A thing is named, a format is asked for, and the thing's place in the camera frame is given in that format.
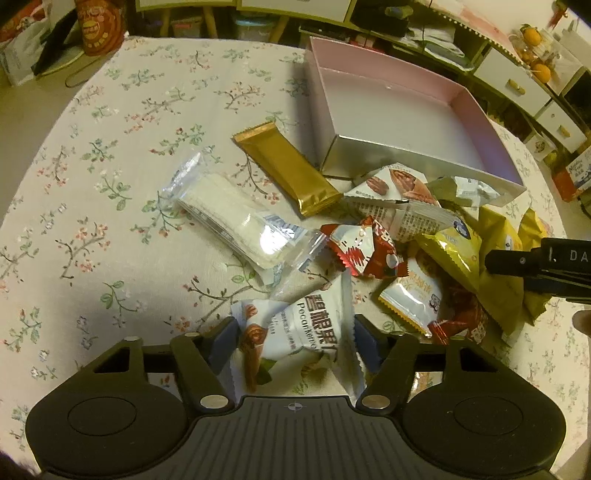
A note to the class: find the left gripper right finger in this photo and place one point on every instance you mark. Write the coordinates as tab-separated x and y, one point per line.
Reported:
390	359

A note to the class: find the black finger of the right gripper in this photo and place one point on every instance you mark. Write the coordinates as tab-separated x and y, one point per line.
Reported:
559	267

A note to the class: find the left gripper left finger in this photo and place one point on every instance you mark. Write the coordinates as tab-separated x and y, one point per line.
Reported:
199	359

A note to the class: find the white gold small packet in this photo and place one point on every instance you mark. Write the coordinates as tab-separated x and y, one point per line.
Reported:
418	297

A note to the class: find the white pecan snack packet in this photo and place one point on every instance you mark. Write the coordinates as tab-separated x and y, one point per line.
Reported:
302	348

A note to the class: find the yellow snack bag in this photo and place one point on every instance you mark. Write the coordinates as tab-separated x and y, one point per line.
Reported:
460	251

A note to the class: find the red white candy packet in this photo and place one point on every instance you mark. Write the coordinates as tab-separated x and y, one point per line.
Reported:
367	249

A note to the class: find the clear white wafer packet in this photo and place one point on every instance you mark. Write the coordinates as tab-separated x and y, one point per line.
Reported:
271	245

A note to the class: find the white nut snack packet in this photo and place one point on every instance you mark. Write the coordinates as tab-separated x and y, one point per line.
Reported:
394	183

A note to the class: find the gold bar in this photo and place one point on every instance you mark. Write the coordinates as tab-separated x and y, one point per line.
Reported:
288	168

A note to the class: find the floral tablecloth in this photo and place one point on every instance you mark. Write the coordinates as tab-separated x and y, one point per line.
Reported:
90	254

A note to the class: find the white drawer cabinet right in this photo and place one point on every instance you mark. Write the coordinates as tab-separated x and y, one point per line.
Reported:
519	86

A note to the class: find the oranges on stand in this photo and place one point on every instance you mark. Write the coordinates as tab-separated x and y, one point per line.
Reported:
535	51

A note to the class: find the pink silver cardboard box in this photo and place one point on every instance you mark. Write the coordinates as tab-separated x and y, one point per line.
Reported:
370	110

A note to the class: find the orange cartoon bag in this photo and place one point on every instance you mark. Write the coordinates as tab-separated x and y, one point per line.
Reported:
102	25

